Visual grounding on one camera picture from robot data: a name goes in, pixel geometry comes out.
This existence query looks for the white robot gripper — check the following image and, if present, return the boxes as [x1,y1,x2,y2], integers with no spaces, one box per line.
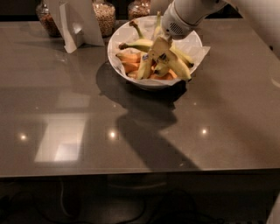
[148,0,204,62]

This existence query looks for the long yellow banana front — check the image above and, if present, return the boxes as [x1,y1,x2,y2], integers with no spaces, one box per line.
[119,39,191,81]

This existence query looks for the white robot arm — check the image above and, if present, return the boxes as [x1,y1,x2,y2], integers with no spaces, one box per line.
[150,0,280,59]

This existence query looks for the yellow banana rear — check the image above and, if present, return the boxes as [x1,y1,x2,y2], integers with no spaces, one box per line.
[152,11,194,68]

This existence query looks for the white ceramic bowl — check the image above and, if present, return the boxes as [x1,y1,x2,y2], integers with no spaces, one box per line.
[108,16,208,90]

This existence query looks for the small yellow banana middle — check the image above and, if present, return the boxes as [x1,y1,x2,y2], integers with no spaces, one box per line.
[153,62,169,77]

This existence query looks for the short yellow banana left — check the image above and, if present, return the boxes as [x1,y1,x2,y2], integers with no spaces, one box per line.
[136,52,152,80]

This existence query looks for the white paper card right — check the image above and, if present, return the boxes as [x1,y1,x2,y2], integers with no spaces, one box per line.
[150,0,173,16]

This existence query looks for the orange carrot pieces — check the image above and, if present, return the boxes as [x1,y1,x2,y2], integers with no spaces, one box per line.
[115,52,177,80]

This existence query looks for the glass jar brown cereal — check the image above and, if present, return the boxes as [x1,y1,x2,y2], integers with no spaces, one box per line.
[128,0,151,20]

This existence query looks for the glass jar pale grains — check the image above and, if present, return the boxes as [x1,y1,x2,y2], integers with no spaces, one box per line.
[92,0,116,37]

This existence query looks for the glass jar brown nuts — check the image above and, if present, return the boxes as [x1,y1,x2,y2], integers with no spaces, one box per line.
[36,0,60,38]

